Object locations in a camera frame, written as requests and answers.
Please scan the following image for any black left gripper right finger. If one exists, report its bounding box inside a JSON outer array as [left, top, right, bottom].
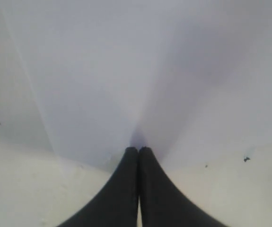
[[138, 147, 224, 227]]

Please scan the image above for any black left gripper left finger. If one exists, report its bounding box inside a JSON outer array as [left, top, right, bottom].
[[59, 147, 139, 227]]

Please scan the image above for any white paper sheet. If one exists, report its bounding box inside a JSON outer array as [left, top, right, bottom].
[[0, 0, 272, 169]]

